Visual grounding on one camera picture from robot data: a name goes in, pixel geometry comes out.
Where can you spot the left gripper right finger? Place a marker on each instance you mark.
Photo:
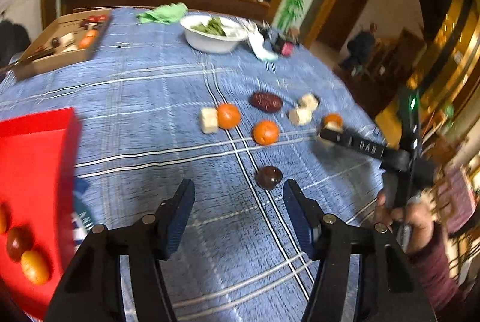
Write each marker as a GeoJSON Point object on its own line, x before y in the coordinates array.
{"type": "Point", "coordinates": [387, 289]}

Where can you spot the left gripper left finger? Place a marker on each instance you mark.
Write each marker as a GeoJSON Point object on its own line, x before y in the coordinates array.
{"type": "Point", "coordinates": [90, 289]}

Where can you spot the orange tangerine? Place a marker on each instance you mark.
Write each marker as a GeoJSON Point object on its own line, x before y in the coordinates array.
{"type": "Point", "coordinates": [265, 132]}
{"type": "Point", "coordinates": [333, 118]}
{"type": "Point", "coordinates": [228, 116]}

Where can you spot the beige round cake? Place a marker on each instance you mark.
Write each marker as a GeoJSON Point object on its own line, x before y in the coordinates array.
{"type": "Point", "coordinates": [300, 116]}
{"type": "Point", "coordinates": [334, 127]}
{"type": "Point", "coordinates": [309, 101]}

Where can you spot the dark round plum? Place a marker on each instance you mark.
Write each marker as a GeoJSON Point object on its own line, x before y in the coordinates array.
{"type": "Point", "coordinates": [268, 177]}

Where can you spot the dark red date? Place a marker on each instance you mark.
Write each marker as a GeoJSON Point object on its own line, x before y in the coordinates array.
{"type": "Point", "coordinates": [266, 102]}

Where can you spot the beige cake block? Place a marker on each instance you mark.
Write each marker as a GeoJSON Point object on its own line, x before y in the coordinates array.
{"type": "Point", "coordinates": [209, 120]}

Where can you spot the person right hand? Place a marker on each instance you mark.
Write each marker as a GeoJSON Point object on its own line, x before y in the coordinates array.
{"type": "Point", "coordinates": [416, 215]}

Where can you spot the red tray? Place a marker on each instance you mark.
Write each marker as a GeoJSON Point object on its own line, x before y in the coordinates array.
{"type": "Point", "coordinates": [38, 154]}

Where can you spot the dark jar red label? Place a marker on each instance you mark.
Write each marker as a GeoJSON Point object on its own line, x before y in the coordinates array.
{"type": "Point", "coordinates": [284, 45]}

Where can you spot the blue plaid tablecloth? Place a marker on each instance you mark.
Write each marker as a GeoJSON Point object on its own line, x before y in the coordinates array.
{"type": "Point", "coordinates": [139, 100]}

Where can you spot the white green towel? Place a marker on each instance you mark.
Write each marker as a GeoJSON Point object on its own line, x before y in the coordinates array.
{"type": "Point", "coordinates": [256, 42]}

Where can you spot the white bowl with greens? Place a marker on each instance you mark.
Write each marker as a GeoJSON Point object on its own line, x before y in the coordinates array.
{"type": "Point", "coordinates": [212, 34]}

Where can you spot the cardboard box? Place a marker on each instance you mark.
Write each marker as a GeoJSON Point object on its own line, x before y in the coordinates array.
{"type": "Point", "coordinates": [68, 40]}

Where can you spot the green cloth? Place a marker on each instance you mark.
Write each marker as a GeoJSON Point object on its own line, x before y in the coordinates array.
{"type": "Point", "coordinates": [165, 14]}

